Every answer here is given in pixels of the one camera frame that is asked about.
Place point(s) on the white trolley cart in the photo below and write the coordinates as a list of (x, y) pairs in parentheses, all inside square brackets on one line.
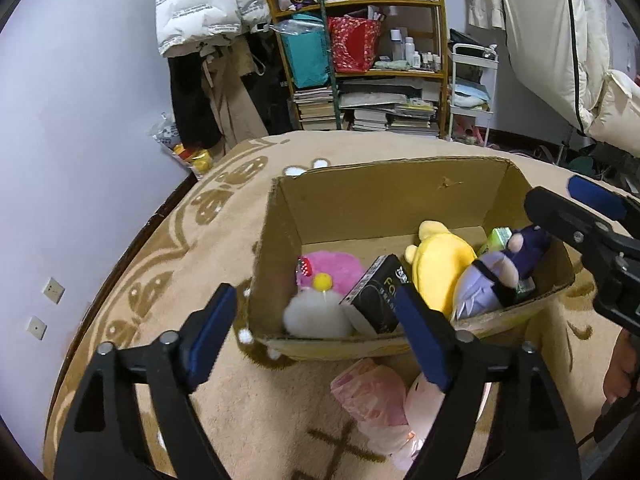
[(472, 60)]

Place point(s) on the black pouch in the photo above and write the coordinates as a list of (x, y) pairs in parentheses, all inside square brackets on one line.
[(467, 39)]

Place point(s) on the person's right hand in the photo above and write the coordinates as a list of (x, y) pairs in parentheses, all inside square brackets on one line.
[(620, 375)]

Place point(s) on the white wall socket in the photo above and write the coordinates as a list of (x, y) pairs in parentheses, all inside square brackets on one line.
[(37, 327), (53, 290)]

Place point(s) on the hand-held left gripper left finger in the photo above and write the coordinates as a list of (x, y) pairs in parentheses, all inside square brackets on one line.
[(210, 335)]

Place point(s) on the pink swirl roll plush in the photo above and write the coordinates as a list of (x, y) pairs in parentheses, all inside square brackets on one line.
[(420, 410)]

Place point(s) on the red patterned bag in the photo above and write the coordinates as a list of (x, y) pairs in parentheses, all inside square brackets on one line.
[(352, 45)]

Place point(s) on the white fluffy pompom plush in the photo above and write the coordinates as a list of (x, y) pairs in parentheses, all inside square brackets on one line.
[(315, 317)]

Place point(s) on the spotted plastic bag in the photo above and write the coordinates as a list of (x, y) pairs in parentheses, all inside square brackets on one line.
[(167, 132)]

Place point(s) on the green tissue pack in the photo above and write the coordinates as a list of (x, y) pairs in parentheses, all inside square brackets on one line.
[(495, 240)]

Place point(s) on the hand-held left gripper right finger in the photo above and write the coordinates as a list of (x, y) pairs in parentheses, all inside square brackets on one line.
[(420, 340)]

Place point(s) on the light blue cloth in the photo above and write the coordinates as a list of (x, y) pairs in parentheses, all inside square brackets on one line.
[(472, 95)]

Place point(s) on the pale green cloth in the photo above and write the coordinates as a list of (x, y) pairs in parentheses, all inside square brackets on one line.
[(390, 65)]

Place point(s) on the yellow plush toy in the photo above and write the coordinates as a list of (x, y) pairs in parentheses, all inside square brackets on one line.
[(440, 270)]

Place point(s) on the pile of books and papers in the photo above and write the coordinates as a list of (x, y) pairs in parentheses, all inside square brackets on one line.
[(390, 110)]

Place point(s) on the yellow wooden shelf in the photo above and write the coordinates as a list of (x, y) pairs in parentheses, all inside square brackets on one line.
[(380, 4)]

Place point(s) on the group of small bottles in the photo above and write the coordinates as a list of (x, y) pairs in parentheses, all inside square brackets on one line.
[(412, 50)]

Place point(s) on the hanging dark garment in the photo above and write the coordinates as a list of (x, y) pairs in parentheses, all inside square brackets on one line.
[(192, 105)]

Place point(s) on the teal shopping bag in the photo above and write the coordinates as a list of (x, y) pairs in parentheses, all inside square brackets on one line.
[(305, 55)]

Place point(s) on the hanging beige trousers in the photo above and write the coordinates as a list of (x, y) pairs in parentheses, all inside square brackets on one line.
[(235, 110)]

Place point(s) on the yellow and red bag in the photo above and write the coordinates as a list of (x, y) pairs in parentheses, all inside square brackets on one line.
[(195, 160)]

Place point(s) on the pink fluffy plush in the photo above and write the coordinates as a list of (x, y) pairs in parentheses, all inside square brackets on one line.
[(340, 267)]

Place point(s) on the stack of books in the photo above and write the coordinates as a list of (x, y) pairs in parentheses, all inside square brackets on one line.
[(315, 110)]

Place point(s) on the black carton box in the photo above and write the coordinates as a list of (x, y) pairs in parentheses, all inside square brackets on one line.
[(375, 295)]

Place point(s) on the white-haired plush doll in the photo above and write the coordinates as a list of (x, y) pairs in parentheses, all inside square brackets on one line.
[(485, 280)]

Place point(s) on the cardboard box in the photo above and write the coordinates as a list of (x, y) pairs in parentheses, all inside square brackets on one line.
[(375, 200)]

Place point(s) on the white puffer jacket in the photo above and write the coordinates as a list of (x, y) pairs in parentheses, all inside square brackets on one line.
[(200, 10)]

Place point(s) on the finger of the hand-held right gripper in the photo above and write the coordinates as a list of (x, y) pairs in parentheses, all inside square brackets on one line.
[(565, 220), (600, 200)]

